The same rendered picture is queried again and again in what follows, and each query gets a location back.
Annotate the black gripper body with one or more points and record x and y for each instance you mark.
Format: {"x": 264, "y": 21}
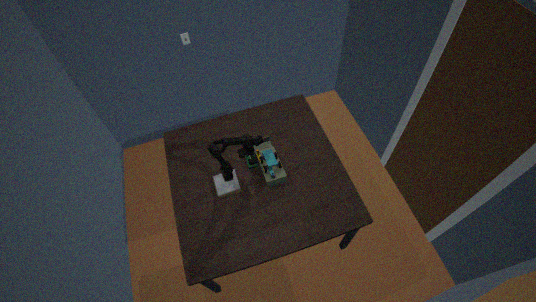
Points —
{"x": 252, "y": 160}

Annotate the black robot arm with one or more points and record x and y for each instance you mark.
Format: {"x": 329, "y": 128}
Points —
{"x": 248, "y": 143}

